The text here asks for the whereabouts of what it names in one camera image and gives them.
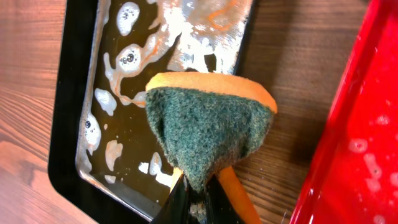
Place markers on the orange green scrub sponge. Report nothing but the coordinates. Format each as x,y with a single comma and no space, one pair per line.
205,123

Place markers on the black water tray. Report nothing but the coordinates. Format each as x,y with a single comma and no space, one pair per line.
101,145

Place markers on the red plastic tray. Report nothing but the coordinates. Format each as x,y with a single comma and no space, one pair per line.
353,174

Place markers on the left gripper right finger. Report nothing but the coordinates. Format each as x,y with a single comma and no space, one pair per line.
219,209

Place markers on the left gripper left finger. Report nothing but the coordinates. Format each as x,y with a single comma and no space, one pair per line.
177,205

